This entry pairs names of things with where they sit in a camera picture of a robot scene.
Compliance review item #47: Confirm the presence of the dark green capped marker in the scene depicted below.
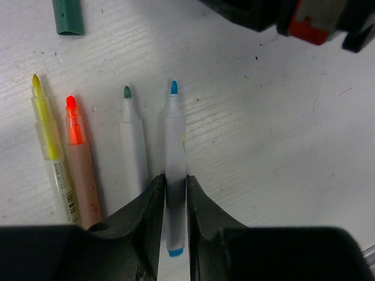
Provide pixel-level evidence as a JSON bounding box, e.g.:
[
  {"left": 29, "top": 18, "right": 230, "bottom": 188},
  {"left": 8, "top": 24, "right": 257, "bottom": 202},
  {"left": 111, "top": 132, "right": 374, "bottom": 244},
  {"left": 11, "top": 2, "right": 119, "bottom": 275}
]
[{"left": 120, "top": 86, "right": 149, "bottom": 200}]

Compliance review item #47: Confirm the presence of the blue capped white marker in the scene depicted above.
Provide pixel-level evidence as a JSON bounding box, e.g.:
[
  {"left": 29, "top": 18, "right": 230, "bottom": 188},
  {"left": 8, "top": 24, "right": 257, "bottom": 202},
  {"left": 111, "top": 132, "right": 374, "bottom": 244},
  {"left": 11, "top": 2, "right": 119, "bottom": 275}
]
[{"left": 165, "top": 81, "right": 186, "bottom": 257}]

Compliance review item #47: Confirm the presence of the dark green pen cap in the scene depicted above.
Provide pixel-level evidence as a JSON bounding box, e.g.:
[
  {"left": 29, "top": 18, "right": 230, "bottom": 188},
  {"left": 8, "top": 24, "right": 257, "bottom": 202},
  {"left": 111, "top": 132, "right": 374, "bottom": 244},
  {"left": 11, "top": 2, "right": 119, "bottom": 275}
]
[{"left": 52, "top": 0, "right": 85, "bottom": 36}]

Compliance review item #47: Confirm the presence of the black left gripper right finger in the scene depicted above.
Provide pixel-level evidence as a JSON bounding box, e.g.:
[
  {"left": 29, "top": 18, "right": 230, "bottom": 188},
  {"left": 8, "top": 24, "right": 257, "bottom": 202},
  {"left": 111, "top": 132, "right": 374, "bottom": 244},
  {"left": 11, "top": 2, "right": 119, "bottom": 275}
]
[{"left": 186, "top": 176, "right": 374, "bottom": 280}]

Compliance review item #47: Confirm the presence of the yellow slim highlighter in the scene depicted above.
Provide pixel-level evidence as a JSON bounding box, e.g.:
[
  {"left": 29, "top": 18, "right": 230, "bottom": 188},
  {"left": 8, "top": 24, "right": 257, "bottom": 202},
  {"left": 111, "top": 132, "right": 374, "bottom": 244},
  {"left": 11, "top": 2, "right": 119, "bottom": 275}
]
[{"left": 31, "top": 74, "right": 81, "bottom": 225}]

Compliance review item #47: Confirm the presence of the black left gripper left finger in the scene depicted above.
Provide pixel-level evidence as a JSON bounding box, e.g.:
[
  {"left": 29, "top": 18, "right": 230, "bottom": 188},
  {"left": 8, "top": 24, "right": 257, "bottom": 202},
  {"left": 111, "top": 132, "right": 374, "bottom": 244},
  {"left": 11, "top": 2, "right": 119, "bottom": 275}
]
[{"left": 1, "top": 174, "right": 165, "bottom": 280}]

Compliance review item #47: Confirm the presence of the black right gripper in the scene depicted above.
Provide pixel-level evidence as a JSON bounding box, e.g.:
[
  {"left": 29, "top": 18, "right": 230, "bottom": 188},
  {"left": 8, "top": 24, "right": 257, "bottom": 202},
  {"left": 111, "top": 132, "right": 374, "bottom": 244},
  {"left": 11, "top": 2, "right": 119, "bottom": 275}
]
[{"left": 200, "top": 0, "right": 281, "bottom": 32}]

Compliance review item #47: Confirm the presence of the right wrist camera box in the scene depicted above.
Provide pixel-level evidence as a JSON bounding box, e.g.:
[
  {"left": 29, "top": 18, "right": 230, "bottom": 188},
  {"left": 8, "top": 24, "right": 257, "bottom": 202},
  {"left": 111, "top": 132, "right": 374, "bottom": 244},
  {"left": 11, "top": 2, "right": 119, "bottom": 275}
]
[{"left": 276, "top": 1, "right": 374, "bottom": 53}]

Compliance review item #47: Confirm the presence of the orange brown highlighter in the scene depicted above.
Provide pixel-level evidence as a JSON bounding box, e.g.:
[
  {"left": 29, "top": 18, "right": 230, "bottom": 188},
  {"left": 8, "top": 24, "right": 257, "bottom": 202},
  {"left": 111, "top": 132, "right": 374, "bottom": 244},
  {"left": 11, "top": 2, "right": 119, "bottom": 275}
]
[{"left": 66, "top": 95, "right": 102, "bottom": 229}]

